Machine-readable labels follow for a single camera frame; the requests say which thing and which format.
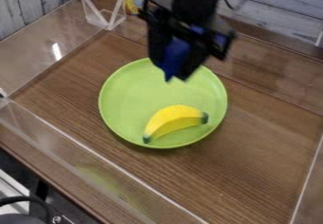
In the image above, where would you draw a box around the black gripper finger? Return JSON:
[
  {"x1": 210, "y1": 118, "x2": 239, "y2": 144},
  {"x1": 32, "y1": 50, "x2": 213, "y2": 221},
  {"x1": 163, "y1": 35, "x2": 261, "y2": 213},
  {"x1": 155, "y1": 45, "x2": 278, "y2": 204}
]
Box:
[
  {"x1": 149, "y1": 19, "x2": 174, "y2": 68},
  {"x1": 175, "y1": 43, "x2": 210, "y2": 80}
]

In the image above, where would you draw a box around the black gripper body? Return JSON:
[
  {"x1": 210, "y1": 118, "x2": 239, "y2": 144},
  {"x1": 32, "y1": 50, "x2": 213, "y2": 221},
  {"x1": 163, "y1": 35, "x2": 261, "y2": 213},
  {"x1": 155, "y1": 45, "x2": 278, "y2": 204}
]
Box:
[{"x1": 139, "y1": 0, "x2": 238, "y2": 61}]

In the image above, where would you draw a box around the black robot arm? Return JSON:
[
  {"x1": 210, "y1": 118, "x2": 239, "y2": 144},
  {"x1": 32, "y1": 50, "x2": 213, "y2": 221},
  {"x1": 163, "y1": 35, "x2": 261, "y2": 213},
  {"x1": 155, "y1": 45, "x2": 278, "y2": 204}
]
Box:
[{"x1": 139, "y1": 0, "x2": 237, "y2": 81}]

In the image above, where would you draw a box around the green round plate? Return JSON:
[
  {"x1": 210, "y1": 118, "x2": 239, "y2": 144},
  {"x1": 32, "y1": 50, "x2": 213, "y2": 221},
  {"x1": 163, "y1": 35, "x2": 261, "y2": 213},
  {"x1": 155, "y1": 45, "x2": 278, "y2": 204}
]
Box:
[{"x1": 99, "y1": 59, "x2": 227, "y2": 149}]

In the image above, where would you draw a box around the yellow toy banana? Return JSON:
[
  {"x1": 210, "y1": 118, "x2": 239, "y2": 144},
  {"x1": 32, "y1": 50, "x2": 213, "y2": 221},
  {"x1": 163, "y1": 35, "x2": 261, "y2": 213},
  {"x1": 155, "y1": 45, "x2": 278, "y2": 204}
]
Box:
[{"x1": 143, "y1": 105, "x2": 210, "y2": 144}]

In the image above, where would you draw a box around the clear acrylic corner bracket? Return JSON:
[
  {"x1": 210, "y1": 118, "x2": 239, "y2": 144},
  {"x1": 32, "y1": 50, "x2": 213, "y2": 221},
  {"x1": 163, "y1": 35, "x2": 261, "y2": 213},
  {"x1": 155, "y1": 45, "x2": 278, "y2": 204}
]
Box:
[{"x1": 80, "y1": 0, "x2": 127, "y2": 31}]

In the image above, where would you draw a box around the clear acrylic front wall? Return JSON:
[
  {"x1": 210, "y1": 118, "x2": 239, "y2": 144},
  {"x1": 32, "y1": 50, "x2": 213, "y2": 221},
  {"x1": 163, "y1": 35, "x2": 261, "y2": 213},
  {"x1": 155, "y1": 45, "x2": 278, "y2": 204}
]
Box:
[{"x1": 0, "y1": 98, "x2": 207, "y2": 224}]

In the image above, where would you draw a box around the black curved cable bottom-left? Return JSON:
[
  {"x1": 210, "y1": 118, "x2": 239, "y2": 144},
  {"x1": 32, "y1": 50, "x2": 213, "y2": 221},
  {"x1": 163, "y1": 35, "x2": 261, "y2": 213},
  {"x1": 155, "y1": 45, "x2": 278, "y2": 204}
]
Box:
[{"x1": 0, "y1": 196, "x2": 55, "y2": 224}]

